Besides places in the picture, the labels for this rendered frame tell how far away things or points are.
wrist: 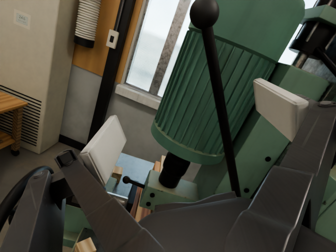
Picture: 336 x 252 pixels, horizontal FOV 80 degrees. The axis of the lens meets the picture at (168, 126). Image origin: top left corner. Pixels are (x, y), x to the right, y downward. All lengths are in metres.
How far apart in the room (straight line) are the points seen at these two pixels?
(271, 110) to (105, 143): 0.13
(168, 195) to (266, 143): 0.25
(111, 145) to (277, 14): 0.29
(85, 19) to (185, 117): 1.54
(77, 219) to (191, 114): 0.39
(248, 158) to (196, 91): 0.17
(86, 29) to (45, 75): 0.49
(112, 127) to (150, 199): 0.36
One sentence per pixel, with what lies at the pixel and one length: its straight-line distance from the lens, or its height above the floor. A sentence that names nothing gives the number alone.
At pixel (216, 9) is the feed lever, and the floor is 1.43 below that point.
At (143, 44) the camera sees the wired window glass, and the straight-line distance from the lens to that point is 1.92.
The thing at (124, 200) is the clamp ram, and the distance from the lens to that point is 0.60.
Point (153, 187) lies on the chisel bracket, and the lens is 0.50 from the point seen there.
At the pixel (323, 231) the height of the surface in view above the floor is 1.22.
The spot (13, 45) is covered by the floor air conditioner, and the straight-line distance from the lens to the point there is 2.05.
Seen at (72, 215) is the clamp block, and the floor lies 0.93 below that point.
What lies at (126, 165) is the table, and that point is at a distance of 0.82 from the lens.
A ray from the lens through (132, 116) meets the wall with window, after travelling 1.98.
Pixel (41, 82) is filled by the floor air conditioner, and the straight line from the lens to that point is 1.96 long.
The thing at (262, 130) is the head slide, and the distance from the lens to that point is 0.41.
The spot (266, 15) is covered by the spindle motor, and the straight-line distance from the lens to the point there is 0.35.
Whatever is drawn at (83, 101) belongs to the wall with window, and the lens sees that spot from 2.15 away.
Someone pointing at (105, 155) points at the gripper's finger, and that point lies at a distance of 0.16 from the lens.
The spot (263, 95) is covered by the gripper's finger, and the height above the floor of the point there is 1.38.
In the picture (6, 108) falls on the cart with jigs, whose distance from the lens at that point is 1.88.
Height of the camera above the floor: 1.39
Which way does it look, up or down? 23 degrees down
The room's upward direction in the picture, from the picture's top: 22 degrees clockwise
